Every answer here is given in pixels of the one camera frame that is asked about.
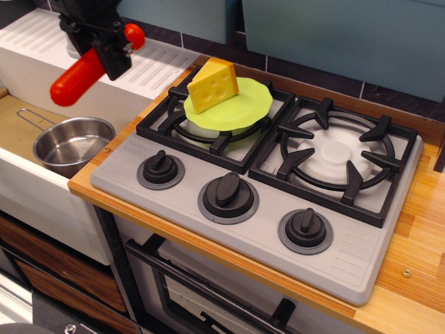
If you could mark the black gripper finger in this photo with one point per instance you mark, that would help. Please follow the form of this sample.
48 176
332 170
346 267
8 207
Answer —
81 40
114 54

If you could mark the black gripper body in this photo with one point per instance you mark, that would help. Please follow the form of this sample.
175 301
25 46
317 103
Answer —
100 17

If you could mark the red toy sausage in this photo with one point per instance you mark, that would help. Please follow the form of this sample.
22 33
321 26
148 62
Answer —
81 76

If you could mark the small steel pot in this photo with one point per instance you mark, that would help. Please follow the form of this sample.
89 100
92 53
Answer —
66 147

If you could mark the yellow cheese wedge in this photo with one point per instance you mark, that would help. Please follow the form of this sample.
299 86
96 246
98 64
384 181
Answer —
214 83

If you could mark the light green plate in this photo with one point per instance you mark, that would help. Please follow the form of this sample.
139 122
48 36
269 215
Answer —
240 111

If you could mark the grey toy faucet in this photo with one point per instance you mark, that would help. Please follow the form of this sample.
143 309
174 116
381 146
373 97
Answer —
71 50

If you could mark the black left stove knob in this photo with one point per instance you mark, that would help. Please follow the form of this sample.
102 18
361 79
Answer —
160 172

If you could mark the black stove knob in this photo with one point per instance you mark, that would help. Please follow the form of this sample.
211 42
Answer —
228 200
305 232
160 172

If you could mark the black middle stove knob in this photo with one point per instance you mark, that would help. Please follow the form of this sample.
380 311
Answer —
228 200

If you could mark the wooden drawer fronts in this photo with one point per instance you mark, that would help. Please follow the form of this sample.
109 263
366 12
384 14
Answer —
66 276

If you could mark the black right stove knob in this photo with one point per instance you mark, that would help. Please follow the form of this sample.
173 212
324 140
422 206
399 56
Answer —
305 232

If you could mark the black right burner grate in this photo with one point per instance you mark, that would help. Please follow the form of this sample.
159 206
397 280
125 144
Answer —
350 163

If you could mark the grey toy stove top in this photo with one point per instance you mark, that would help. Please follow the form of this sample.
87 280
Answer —
347 269

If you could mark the oven door with black handle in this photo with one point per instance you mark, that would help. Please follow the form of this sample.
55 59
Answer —
197 295

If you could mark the teal right wall cabinet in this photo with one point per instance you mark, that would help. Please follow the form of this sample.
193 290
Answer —
398 45

